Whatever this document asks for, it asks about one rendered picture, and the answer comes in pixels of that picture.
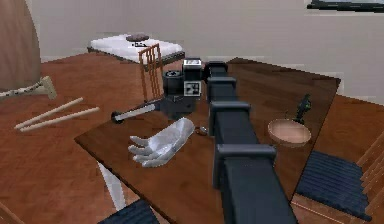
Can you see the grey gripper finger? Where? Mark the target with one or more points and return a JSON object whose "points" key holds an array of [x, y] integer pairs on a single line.
{"points": [[136, 112]]}

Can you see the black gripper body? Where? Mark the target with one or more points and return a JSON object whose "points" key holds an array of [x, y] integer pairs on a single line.
{"points": [[175, 101]]}

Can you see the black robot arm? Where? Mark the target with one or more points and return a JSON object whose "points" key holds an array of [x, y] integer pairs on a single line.
{"points": [[246, 186]]}

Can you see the brown slatted wooden chair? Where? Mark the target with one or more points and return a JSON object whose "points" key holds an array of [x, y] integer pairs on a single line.
{"points": [[151, 66]]}

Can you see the small dark green statue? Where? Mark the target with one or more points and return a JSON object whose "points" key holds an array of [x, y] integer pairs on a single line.
{"points": [[303, 106]]}

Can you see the wooden chair blue cushion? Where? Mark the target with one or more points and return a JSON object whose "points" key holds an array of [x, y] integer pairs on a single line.
{"points": [[333, 181]]}

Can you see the small round dark object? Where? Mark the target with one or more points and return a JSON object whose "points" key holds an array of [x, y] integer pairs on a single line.
{"points": [[201, 130]]}

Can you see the white low bed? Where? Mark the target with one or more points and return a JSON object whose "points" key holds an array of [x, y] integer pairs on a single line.
{"points": [[113, 46]]}

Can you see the beige wooden stick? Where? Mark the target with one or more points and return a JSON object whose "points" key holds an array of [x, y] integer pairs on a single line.
{"points": [[50, 113], [63, 118]]}

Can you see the dark grey round cushion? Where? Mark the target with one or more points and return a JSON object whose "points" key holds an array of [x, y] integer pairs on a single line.
{"points": [[137, 37]]}

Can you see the brown wooden dining table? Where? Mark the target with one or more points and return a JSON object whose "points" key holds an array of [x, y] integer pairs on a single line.
{"points": [[186, 190]]}

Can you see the beige wedge-shaped piece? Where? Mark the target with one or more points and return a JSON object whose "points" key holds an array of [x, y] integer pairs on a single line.
{"points": [[45, 87]]}

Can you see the pink round bowl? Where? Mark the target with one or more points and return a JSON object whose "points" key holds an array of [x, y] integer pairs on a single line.
{"points": [[289, 132]]}

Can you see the large brown rounded shape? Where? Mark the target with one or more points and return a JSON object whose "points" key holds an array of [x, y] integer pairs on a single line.
{"points": [[16, 43]]}

